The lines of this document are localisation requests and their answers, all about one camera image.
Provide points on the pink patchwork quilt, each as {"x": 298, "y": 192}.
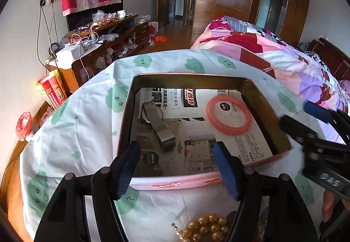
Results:
{"x": 273, "y": 50}

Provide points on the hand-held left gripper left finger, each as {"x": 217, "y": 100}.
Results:
{"x": 127, "y": 168}

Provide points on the white green cloud tablecloth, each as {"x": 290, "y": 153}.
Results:
{"x": 90, "y": 110}

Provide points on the white paper bag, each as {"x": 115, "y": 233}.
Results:
{"x": 153, "y": 27}

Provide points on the white box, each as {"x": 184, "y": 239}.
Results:
{"x": 71, "y": 52}

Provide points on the teal cloth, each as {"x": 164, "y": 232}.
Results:
{"x": 303, "y": 46}

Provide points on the wooden headboard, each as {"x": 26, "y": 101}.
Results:
{"x": 333, "y": 59}

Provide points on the printed paper liner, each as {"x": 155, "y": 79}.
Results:
{"x": 191, "y": 113}

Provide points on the wall power outlet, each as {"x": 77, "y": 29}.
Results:
{"x": 47, "y": 0}

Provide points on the orange cloth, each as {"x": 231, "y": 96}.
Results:
{"x": 160, "y": 39}

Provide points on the pink tin box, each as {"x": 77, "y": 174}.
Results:
{"x": 262, "y": 105}

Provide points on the red yellow carton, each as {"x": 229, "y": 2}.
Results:
{"x": 53, "y": 89}

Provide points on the black television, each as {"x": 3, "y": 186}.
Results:
{"x": 79, "y": 19}

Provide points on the wooden TV cabinet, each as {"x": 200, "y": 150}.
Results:
{"x": 82, "y": 67}

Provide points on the silver metal band watch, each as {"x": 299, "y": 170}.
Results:
{"x": 160, "y": 127}

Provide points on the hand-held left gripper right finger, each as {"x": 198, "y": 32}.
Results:
{"x": 225, "y": 168}

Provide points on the red plastic bag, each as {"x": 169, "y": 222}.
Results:
{"x": 24, "y": 124}

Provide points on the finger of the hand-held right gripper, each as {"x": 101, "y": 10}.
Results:
{"x": 317, "y": 112}
{"x": 295, "y": 127}

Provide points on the clear plastic bag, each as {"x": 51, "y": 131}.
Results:
{"x": 98, "y": 15}

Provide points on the pink bangle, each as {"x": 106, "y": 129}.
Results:
{"x": 210, "y": 117}

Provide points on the white cup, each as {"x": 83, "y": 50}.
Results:
{"x": 121, "y": 14}

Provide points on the person's right hand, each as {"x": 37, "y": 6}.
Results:
{"x": 329, "y": 206}

